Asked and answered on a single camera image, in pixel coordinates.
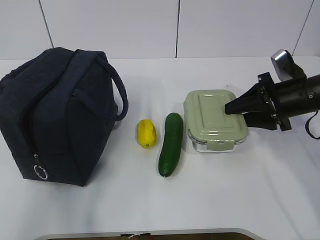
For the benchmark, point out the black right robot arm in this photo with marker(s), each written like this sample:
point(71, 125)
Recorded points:
point(299, 96)

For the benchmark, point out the dark green cucumber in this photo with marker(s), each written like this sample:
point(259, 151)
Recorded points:
point(172, 144)

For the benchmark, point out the navy blue lunch bag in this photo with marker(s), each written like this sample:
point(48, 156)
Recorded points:
point(57, 112)

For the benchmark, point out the yellow lemon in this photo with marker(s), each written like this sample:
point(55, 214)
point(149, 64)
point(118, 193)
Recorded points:
point(146, 133)

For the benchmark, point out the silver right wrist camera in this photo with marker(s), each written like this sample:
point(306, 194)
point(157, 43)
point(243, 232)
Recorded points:
point(283, 64)

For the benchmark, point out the green lid glass container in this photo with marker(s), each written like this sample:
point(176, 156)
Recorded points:
point(207, 125)

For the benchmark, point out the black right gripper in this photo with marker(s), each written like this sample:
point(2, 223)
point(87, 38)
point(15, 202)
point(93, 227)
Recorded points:
point(261, 105)

